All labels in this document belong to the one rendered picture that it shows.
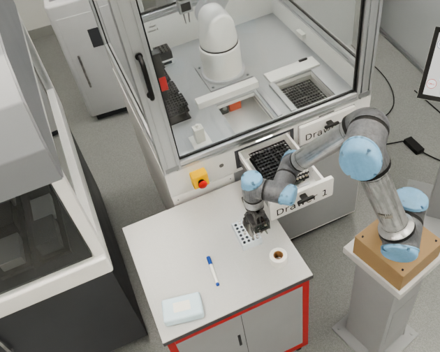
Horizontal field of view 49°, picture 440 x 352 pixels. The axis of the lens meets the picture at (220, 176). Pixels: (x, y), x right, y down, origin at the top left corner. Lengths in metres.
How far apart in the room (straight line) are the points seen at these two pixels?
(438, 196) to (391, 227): 1.34
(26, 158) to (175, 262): 0.79
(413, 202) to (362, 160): 0.42
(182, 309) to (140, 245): 0.39
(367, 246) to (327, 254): 1.01
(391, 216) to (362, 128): 0.32
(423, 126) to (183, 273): 2.23
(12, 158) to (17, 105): 0.16
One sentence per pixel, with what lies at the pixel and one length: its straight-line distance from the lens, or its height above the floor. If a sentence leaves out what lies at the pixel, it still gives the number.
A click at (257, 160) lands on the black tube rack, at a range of 2.11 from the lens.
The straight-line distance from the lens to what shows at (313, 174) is 2.11.
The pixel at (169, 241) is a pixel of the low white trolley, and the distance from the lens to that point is 2.08.
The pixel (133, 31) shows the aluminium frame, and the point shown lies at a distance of 1.65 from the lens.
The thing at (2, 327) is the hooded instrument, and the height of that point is 0.65.
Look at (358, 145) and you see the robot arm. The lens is 1.36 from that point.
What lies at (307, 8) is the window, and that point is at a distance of 1.92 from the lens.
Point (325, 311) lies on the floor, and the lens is 2.71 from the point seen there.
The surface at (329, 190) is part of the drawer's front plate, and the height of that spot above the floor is 0.86.
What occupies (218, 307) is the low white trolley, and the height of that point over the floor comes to 0.76.
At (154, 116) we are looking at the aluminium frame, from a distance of 1.85.
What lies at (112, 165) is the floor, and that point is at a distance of 3.58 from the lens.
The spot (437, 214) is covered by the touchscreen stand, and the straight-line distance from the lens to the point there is 3.05.
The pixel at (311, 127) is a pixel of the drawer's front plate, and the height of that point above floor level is 0.91.
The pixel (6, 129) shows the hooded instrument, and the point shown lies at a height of 1.59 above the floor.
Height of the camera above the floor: 2.43
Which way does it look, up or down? 48 degrees down
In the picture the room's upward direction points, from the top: 11 degrees counter-clockwise
